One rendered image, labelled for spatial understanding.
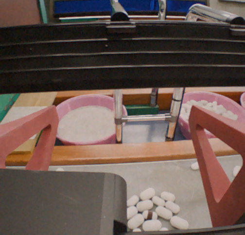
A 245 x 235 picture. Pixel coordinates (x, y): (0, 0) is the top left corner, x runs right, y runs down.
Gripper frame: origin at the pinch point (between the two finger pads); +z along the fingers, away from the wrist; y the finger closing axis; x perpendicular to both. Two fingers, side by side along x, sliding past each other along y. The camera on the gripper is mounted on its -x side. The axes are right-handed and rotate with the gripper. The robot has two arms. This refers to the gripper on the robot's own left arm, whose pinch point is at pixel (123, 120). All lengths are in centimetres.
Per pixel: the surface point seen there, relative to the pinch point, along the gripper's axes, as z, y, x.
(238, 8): 515, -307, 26
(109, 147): 26.4, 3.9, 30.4
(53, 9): 65, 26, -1
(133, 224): 5.9, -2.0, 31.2
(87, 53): 11.2, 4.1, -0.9
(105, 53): 10.9, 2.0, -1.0
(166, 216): 7.4, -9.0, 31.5
